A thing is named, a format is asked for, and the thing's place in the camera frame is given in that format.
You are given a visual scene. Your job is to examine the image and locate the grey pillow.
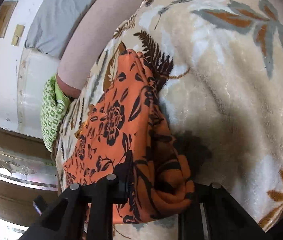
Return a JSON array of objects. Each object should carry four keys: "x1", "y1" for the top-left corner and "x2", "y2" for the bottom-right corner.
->
[{"x1": 25, "y1": 0, "x2": 96, "y2": 59}]

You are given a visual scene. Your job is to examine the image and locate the orange black floral blouse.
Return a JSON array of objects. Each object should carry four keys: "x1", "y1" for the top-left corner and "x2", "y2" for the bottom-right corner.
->
[{"x1": 63, "y1": 50, "x2": 194, "y2": 224}]

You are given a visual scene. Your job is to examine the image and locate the stained glass wooden door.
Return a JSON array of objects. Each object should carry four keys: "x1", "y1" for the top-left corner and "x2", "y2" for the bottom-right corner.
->
[{"x1": 0, "y1": 128, "x2": 58, "y2": 239}]

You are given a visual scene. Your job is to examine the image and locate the beige wall switch plates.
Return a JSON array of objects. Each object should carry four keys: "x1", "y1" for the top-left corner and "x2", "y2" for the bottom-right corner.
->
[{"x1": 0, "y1": 1, "x2": 25, "y2": 47}]

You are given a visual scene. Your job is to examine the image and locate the green white patterned pillow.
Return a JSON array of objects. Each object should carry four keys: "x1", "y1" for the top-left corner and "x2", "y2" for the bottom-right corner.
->
[{"x1": 40, "y1": 74, "x2": 73, "y2": 153}]

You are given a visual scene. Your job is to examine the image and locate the beige leaf pattern blanket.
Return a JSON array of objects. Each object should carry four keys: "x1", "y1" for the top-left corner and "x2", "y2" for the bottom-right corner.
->
[{"x1": 54, "y1": 0, "x2": 283, "y2": 232}]

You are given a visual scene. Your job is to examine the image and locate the pink bolster cushion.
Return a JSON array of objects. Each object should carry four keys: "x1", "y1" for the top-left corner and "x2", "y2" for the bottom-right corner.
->
[{"x1": 56, "y1": 0, "x2": 142, "y2": 98}]

